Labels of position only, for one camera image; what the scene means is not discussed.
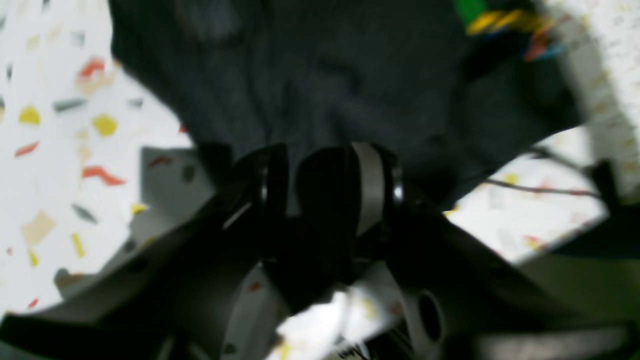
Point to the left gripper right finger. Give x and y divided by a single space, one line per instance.
461 300

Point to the black T-shirt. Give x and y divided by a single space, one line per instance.
312 74

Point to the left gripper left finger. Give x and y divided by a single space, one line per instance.
193 294

